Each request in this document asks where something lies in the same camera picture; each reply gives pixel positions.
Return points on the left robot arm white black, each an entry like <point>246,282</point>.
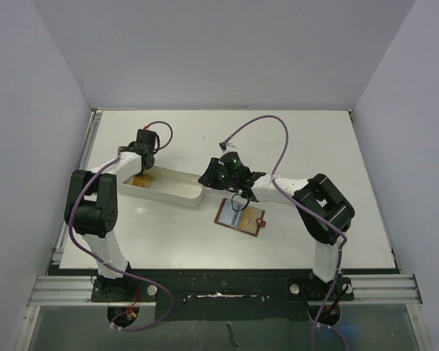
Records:
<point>91,210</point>

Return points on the aluminium rail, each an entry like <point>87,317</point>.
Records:
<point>78,180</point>
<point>366,289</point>

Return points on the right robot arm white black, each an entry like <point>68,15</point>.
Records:
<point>324,210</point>

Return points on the aluminium front rail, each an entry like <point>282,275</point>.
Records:
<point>366,289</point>

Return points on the white oblong plastic tray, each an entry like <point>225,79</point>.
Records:
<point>169,186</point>

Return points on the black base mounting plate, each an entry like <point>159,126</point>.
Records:
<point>220,296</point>

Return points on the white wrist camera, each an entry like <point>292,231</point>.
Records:
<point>149,129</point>
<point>227,147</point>

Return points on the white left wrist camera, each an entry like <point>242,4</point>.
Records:
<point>149,129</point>

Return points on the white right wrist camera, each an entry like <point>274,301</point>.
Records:
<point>227,147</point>

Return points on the aluminium left side rail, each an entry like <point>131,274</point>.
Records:
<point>78,180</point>

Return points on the brown leather card holder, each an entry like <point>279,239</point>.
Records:
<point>236,216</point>

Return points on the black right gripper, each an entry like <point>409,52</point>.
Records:
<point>210,174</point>

